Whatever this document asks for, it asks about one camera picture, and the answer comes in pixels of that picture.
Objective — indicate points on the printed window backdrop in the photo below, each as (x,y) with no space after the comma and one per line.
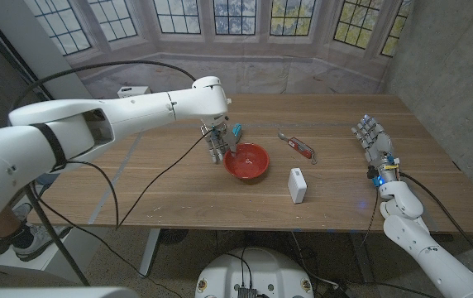
(261,70)

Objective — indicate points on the white floor platform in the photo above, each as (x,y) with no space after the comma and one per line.
(75,252)

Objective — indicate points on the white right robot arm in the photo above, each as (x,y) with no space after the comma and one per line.
(426,252)

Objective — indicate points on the white power strip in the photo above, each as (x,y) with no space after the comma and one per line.
(133,91)

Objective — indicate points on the light grey table leg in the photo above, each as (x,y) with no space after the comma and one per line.
(149,252)

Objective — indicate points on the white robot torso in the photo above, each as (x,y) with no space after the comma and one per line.
(257,269)

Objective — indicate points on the teal blue small case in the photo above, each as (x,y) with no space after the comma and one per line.
(237,131)

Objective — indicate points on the black round fan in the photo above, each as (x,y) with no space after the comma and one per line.
(173,236)

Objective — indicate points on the person bare leg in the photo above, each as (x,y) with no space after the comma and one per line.
(3,223)

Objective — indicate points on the red speckled bowl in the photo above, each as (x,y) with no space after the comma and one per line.
(249,163)

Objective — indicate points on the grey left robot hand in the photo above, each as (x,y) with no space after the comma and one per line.
(216,145)

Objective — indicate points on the white cuboid box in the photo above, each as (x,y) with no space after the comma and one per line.
(297,186)

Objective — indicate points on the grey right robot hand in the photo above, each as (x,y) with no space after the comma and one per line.
(379,145)

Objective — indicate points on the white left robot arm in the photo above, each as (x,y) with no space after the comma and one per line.
(137,111)

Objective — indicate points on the red Swiss knife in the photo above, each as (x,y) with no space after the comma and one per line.
(300,147)

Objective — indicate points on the dark grey table leg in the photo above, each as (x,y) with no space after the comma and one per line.
(362,260)

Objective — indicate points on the grey sneaker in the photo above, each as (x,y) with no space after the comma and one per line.
(38,244)

